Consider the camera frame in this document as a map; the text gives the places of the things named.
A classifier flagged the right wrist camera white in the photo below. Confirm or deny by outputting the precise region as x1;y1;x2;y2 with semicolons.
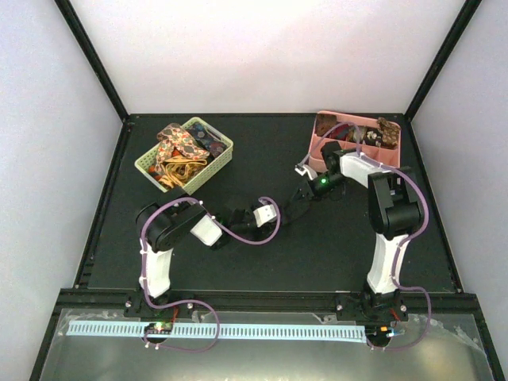
294;164;318;180

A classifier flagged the yellow necktie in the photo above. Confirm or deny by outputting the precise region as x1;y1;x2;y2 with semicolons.
156;156;208;188

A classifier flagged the pink divided organizer box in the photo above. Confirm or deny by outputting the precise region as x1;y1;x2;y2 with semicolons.
305;110;402;172

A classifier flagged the light blue cable duct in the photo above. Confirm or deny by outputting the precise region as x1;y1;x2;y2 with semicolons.
66;321;366;344

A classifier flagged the black aluminium front rail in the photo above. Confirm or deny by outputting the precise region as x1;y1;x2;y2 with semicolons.
59;288;483;314

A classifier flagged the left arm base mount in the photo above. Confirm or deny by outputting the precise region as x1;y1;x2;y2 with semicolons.
123;291;196;318

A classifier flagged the right black frame post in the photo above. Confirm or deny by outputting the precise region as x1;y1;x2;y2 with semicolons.
405;0;483;121

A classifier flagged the black frame post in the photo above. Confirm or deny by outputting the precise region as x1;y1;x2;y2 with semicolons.
405;0;483;121
54;0;129;122

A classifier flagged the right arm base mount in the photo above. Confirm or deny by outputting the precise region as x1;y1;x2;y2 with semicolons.
335;291;408;324

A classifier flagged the rolled brown dotted tie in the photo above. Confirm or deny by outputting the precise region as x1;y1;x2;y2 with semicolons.
377;117;400;149

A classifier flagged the green plastic basket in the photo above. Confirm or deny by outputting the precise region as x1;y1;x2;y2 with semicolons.
134;117;233;194

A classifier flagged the left black frame post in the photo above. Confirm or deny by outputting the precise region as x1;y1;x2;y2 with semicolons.
54;0;129;122

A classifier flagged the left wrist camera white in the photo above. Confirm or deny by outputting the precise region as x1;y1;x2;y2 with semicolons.
253;204;278;228

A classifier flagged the navy patterned necktie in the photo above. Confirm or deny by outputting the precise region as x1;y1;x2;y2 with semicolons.
187;122;227;159

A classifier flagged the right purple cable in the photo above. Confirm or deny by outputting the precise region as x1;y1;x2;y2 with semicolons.
297;121;433;352

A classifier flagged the rolled red tie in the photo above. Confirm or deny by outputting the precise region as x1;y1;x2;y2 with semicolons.
329;123;355;141

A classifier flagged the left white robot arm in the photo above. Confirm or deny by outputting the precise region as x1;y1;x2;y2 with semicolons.
136;187;283;317

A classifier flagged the floral orange necktie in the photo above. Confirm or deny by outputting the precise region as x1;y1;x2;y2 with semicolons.
154;123;210;174

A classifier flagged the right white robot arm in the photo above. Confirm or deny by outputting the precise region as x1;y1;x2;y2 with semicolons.
283;141;429;320

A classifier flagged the rolled olive tie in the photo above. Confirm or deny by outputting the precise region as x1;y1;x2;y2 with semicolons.
346;125;368;144

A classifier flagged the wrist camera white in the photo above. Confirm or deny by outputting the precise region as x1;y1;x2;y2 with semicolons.
294;164;318;180
253;204;278;228

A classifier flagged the black necktie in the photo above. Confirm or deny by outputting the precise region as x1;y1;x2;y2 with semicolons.
280;194;313;226

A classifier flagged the rolled dark floral tie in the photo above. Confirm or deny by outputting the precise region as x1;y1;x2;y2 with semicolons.
363;128;383;148

